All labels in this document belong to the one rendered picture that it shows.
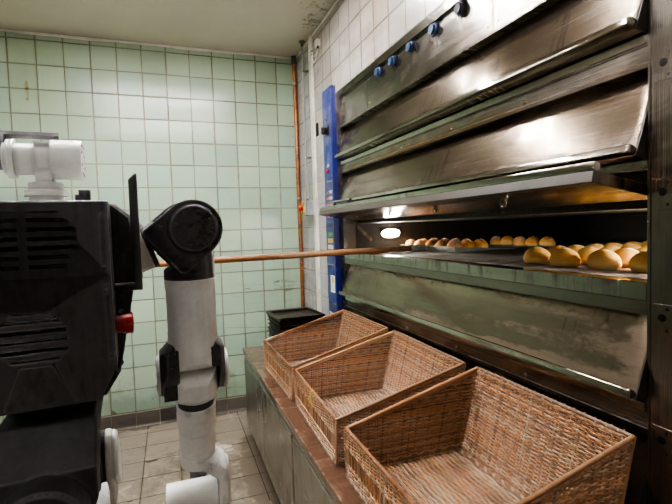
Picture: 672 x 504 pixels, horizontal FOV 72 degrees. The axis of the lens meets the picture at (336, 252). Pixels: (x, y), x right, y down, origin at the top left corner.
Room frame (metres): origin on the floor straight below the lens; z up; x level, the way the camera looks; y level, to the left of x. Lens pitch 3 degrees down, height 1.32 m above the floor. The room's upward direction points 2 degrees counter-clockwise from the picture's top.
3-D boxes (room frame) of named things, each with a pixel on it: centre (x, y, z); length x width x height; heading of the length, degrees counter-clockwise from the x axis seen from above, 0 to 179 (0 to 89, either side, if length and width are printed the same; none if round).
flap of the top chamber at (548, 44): (1.82, -0.36, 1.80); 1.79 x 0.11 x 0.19; 20
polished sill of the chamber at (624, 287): (1.83, -0.38, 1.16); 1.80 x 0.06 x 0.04; 20
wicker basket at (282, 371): (2.27, 0.09, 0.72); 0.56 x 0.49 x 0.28; 21
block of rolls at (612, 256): (1.42, -0.97, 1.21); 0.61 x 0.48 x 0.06; 110
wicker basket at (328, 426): (1.71, -0.12, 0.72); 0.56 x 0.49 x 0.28; 18
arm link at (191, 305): (0.86, 0.28, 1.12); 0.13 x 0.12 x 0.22; 112
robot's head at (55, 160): (0.77, 0.47, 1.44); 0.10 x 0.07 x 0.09; 114
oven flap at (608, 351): (1.82, -0.36, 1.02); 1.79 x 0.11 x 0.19; 20
